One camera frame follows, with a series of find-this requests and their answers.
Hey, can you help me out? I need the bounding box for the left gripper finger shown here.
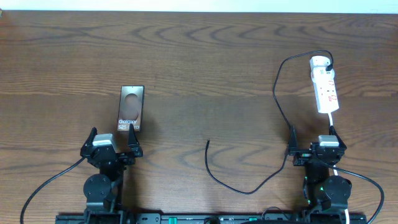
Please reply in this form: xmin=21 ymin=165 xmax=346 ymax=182
xmin=127 ymin=123 xmax=140 ymax=152
xmin=81 ymin=127 xmax=97 ymax=149

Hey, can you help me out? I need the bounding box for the black charger cable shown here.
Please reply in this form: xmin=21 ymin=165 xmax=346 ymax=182
xmin=204 ymin=49 xmax=335 ymax=195

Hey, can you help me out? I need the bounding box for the Galaxy smartphone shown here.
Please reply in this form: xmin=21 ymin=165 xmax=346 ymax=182
xmin=117 ymin=85 xmax=145 ymax=132

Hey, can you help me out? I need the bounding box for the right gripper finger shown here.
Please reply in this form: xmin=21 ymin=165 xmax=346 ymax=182
xmin=329 ymin=126 xmax=344 ymax=145
xmin=287 ymin=126 xmax=298 ymax=151

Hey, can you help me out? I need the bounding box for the white charger adapter plug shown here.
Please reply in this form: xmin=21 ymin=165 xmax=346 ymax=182
xmin=310 ymin=55 xmax=333 ymax=71

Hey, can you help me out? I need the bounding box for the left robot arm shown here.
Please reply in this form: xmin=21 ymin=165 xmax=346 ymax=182
xmin=80 ymin=125 xmax=143 ymax=223

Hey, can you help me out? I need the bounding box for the white power strip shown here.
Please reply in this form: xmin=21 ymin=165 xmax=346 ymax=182
xmin=311 ymin=67 xmax=339 ymax=114

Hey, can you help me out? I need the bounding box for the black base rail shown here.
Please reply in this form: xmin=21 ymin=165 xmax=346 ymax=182
xmin=55 ymin=212 xmax=368 ymax=224

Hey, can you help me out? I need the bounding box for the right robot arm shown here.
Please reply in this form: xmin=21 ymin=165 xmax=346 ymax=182
xmin=287 ymin=126 xmax=352 ymax=223

